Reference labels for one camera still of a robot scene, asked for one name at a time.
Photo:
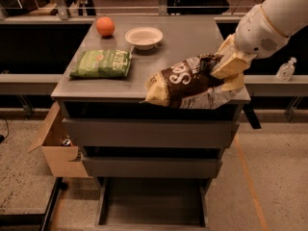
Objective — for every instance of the padded gripper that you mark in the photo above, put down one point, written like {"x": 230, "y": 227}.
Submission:
{"x": 259, "y": 33}

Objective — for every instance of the brown chip bag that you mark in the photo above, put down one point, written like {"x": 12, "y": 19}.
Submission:
{"x": 189, "y": 85}

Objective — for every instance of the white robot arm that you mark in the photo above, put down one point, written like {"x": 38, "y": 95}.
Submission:
{"x": 264, "y": 30}

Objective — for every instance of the top grey drawer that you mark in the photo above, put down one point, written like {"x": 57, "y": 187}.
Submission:
{"x": 151, "y": 133}

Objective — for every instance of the green chip bag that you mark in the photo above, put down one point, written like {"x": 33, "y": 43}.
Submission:
{"x": 110, "y": 63}

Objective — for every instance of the grey drawer cabinet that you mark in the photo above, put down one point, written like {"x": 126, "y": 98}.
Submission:
{"x": 183, "y": 37}

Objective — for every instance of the middle grey drawer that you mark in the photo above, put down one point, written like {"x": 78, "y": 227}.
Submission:
{"x": 152, "y": 167}

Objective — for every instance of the bottom open grey drawer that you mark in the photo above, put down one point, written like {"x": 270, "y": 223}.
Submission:
{"x": 152, "y": 204}

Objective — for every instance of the clear sanitizer pump bottle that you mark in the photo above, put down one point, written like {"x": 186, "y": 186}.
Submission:
{"x": 286, "y": 70}

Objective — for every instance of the white paper bowl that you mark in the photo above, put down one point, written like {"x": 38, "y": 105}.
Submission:
{"x": 144, "y": 38}

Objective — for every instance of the orange fruit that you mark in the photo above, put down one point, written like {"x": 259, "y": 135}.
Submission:
{"x": 105, "y": 26}

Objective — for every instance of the glass railing with posts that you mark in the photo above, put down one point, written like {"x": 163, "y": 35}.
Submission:
{"x": 154, "y": 0}

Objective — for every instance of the soda can in box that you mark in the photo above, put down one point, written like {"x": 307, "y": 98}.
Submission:
{"x": 66, "y": 142}

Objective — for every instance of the cardboard box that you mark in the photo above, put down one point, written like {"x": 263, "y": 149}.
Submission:
{"x": 63, "y": 161}

